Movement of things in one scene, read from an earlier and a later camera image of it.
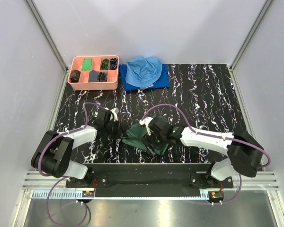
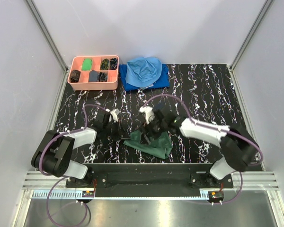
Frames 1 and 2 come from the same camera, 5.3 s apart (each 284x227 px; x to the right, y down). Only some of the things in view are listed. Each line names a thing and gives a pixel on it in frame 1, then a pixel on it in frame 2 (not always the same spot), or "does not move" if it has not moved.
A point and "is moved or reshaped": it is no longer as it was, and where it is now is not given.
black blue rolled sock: (113, 63) does not move
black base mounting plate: (149, 179) does not move
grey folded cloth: (93, 76) does not move
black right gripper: (149, 148) to (147, 138)
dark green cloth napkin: (135, 134) is moved or reshaped
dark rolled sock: (75, 75) does not move
